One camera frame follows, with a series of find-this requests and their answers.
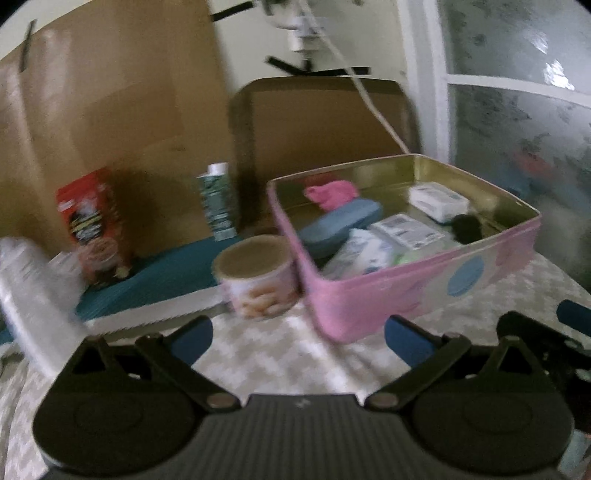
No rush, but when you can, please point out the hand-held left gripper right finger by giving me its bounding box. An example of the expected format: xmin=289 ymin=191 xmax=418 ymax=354
xmin=367 ymin=315 xmax=539 ymax=411

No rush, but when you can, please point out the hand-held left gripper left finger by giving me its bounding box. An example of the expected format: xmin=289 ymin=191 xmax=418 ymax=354
xmin=69 ymin=314 xmax=241 ymax=411

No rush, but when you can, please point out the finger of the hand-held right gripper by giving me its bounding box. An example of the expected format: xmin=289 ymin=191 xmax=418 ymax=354
xmin=556 ymin=300 xmax=591 ymax=329
xmin=496 ymin=311 xmax=591 ymax=370

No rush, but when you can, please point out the pink tin box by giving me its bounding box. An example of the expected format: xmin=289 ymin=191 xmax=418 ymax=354
xmin=267 ymin=154 xmax=542 ymax=343

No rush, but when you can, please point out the cotton swab pack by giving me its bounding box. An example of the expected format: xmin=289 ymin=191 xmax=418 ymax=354
xmin=322 ymin=228 xmax=399 ymax=280

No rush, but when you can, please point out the white printed packet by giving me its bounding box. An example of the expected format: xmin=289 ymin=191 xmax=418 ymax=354
xmin=369 ymin=213 xmax=446 ymax=251

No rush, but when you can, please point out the small black object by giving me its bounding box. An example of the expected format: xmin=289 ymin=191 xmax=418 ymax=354
xmin=450 ymin=213 xmax=482 ymax=244

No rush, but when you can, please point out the blue plastic case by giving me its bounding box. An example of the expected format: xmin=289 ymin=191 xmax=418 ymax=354
xmin=298 ymin=198 xmax=384 ymax=259

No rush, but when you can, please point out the pink fuzzy sock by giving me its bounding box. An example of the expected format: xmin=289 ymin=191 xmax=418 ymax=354
xmin=304 ymin=180 xmax=360 ymax=213

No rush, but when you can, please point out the teal mat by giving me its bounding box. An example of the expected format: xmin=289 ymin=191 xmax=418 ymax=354
xmin=76 ymin=237 xmax=245 ymax=319

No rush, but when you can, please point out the cookie tin can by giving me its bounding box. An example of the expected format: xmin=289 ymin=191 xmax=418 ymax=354
xmin=212 ymin=235 xmax=296 ymax=319

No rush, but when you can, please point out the patterned beige blanket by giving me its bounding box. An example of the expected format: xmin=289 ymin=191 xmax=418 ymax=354
xmin=0 ymin=251 xmax=591 ymax=480

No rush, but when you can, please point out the green drink carton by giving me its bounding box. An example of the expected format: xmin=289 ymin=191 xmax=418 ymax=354
xmin=196 ymin=162 xmax=238 ymax=241

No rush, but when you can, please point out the red snack pouch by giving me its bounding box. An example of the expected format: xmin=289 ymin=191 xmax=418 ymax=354
xmin=55 ymin=167 xmax=137 ymax=291

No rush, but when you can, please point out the bagged stack of paper cups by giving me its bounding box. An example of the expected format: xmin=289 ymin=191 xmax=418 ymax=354
xmin=0 ymin=236 xmax=88 ymax=374

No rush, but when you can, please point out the frosted glass window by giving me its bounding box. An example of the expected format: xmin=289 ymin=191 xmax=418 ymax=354
xmin=402 ymin=0 xmax=591 ymax=296

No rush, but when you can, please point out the brown rounded panel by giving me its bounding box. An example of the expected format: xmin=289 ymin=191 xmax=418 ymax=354
xmin=228 ymin=76 xmax=421 ymax=232

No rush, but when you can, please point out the brown cardboard sheet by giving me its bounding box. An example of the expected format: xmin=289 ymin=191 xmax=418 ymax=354
xmin=0 ymin=0 xmax=236 ymax=259

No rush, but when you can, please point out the black tape strip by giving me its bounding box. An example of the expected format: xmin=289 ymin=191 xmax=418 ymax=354
xmin=267 ymin=55 xmax=370 ymax=77

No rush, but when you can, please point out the white power adapter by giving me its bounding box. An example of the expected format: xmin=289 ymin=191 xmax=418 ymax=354
xmin=284 ymin=14 xmax=326 ymax=52

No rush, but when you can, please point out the white cable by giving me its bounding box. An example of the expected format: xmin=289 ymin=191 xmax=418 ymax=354
xmin=300 ymin=0 xmax=411 ymax=155

